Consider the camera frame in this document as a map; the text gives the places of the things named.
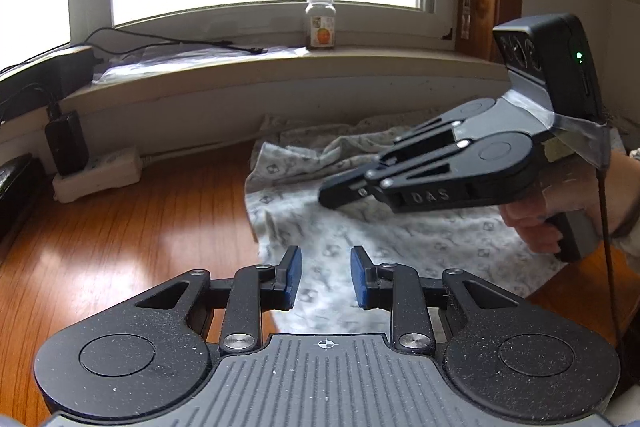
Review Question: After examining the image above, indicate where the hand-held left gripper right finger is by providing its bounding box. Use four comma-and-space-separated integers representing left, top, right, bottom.
350, 246, 521, 353

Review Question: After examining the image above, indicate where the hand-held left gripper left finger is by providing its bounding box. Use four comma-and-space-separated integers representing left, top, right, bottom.
135, 246, 303, 353

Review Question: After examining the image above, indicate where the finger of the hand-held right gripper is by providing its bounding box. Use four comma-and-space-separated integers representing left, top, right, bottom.
372, 117, 464, 168
319, 134, 474, 210

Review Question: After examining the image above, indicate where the white patterned garment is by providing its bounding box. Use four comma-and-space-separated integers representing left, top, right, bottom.
245, 107, 569, 334

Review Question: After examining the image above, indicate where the person's right hand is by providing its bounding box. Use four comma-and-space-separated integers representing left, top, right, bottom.
500, 151, 640, 261

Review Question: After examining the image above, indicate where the beige window sill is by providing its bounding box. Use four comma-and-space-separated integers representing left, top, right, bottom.
0, 46, 512, 148

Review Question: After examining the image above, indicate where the clear jar orange label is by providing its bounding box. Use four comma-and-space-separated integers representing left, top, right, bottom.
305, 0, 337, 53

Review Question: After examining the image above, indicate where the white power strip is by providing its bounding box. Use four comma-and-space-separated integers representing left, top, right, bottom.
52, 147, 144, 204

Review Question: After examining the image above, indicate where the black power adapter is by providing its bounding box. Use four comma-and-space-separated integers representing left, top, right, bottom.
45, 108, 90, 176

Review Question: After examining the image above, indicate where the black case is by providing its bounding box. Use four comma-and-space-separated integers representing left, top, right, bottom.
0, 154, 42, 249

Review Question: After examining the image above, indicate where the white power cable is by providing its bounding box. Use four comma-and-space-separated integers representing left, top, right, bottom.
140, 139, 227, 166

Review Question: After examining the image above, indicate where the black cable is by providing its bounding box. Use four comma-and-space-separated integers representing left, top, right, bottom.
82, 27, 269, 58

